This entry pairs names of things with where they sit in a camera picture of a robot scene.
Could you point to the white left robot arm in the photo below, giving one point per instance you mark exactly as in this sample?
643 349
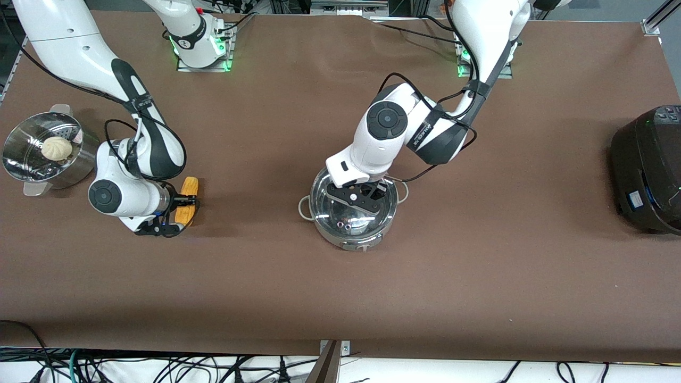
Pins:
388 133

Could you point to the aluminium frame profile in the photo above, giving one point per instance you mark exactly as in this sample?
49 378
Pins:
657 18

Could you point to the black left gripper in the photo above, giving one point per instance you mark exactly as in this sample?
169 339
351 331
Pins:
373 188

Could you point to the pink white label sticker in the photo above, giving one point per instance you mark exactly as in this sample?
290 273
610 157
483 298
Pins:
79 136

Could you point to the brown table cover sheet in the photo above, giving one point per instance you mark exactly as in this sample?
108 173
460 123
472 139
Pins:
266 276

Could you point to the white steamed bun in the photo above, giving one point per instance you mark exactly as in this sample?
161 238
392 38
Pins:
56 148

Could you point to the round glass pot lid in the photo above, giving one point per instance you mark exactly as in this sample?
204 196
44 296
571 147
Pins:
367 223

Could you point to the yellow corn cob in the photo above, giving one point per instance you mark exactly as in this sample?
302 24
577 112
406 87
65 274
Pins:
187 215

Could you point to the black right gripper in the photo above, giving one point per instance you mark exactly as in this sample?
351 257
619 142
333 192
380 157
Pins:
174 202

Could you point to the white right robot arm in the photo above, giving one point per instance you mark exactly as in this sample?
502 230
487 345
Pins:
64 42

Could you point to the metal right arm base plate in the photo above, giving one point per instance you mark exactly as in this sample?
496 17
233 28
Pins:
205 68

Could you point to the black rice cooker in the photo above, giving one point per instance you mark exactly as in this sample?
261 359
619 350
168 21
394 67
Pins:
649 170

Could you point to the metal table edge bracket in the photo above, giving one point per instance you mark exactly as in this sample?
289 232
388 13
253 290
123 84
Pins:
346 347

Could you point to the steel steamer pot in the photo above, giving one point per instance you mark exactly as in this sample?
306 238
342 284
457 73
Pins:
74 165

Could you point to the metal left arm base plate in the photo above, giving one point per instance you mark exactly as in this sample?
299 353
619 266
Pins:
503 73

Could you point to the dark grey support beam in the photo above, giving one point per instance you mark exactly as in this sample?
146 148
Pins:
324 369

